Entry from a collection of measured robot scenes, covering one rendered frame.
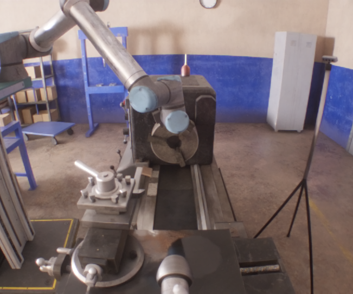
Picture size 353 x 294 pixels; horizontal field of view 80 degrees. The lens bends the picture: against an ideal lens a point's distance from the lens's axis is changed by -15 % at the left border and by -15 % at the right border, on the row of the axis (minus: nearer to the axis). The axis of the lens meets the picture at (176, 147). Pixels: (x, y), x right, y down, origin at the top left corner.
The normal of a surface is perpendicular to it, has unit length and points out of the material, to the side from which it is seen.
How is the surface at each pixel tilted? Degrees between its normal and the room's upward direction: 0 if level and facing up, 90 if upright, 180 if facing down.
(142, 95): 93
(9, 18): 90
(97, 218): 0
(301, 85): 90
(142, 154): 90
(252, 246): 0
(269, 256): 0
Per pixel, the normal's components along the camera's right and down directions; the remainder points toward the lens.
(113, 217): 0.00, -0.91
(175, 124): 0.22, 0.38
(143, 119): 0.00, 0.42
